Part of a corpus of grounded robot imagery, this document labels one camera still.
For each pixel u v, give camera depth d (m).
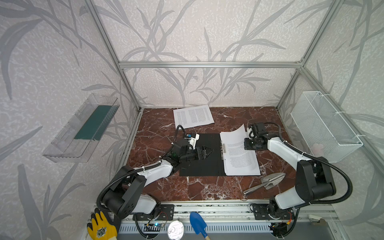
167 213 0.73
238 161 0.91
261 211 0.74
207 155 0.74
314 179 0.44
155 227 0.72
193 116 1.15
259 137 0.66
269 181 0.83
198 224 0.71
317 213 0.75
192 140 0.79
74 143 0.63
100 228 0.68
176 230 0.65
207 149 0.75
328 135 0.64
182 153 0.69
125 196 0.42
